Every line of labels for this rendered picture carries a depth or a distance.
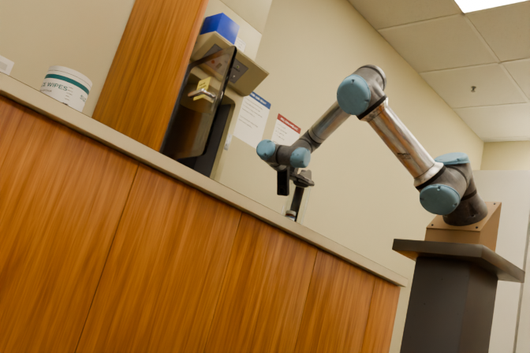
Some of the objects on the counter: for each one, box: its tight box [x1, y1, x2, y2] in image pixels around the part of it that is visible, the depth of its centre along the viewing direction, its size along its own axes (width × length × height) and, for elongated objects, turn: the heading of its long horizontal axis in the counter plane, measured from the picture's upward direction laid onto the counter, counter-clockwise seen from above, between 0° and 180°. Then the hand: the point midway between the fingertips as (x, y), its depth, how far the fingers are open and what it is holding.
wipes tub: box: [39, 65, 92, 113], centre depth 169 cm, size 13×13×15 cm
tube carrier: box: [282, 179, 314, 225], centre depth 239 cm, size 11×11×21 cm
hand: (298, 184), depth 240 cm, fingers open, 14 cm apart
